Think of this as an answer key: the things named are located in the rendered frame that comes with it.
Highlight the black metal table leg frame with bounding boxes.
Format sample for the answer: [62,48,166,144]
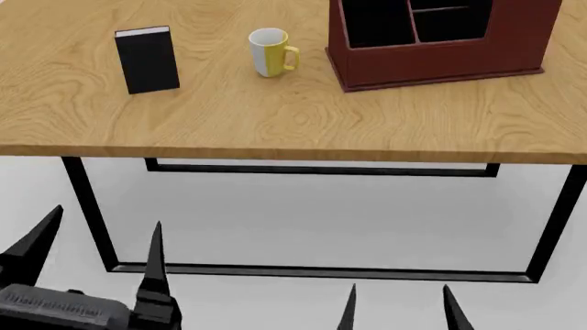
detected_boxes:
[144,157,502,179]
[61,156,587,284]

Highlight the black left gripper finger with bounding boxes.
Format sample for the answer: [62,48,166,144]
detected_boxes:
[128,220,184,330]
[0,203,65,289]

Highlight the white and yellow mug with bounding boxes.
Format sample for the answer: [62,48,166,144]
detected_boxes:
[248,27,302,79]

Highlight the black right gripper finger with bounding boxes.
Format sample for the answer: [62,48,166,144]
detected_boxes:
[336,283,358,330]
[442,283,476,330]

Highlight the dark red wooden caddy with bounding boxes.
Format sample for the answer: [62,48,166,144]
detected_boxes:
[325,0,563,94]

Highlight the black hardcover book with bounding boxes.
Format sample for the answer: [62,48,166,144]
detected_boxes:
[114,25,182,96]

